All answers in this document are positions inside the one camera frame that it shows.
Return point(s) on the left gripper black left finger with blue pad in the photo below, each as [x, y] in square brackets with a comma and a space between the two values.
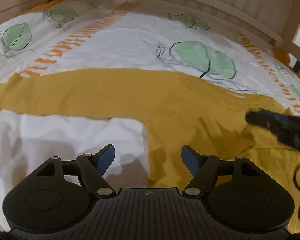
[82, 177]

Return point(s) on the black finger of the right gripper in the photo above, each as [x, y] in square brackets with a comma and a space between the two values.
[274, 122]

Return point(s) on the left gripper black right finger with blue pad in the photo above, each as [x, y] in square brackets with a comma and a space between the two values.
[207, 168]

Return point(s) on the mustard yellow knit sweater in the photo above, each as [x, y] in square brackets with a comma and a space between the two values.
[57, 111]

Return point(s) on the white leaf-print bed cover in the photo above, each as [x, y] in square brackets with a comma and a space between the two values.
[117, 34]

